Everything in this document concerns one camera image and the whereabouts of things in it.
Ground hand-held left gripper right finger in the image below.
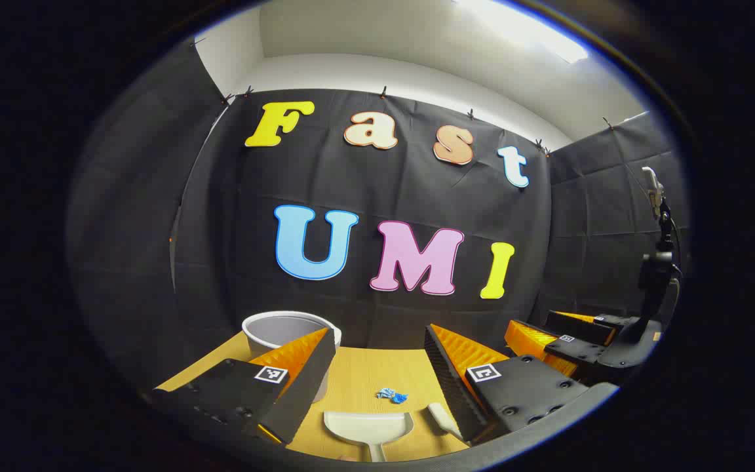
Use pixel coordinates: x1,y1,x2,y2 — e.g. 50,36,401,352
425,323,591,446

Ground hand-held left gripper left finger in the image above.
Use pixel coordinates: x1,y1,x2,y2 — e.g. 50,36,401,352
148,328,337,446

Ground small grey broom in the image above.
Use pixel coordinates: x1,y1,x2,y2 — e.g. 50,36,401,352
427,403,463,441

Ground white ribbed garbage bin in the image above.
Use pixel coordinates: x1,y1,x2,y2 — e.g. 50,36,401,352
242,311,342,402

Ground grey plastic dustpan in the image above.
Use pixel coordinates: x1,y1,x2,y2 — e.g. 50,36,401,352
323,411,414,463

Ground wooden desktop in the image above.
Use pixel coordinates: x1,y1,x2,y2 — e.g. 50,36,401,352
155,331,588,463

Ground white device on black stand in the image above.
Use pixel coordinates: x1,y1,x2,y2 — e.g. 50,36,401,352
642,167,680,256

